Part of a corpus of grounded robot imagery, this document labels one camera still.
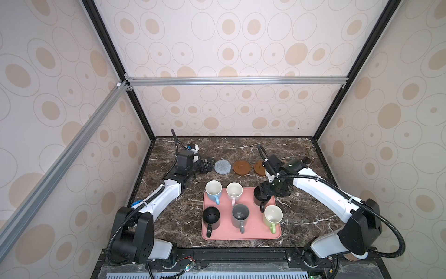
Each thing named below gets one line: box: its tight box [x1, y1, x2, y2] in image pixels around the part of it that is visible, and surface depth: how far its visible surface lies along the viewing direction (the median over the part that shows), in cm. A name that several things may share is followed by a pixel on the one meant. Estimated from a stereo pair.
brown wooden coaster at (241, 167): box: [232, 159, 251, 175], surface depth 106 cm
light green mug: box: [263, 204, 284, 235], surface depth 80 cm
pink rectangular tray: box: [240, 187, 282, 241], surface depth 83 cm
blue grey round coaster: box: [214, 159, 232, 175], surface depth 106 cm
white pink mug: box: [226, 181, 244, 206], surface depth 87 cm
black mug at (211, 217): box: [202, 206, 221, 238], surface depth 80 cm
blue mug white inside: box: [204, 179, 223, 205], surface depth 87 cm
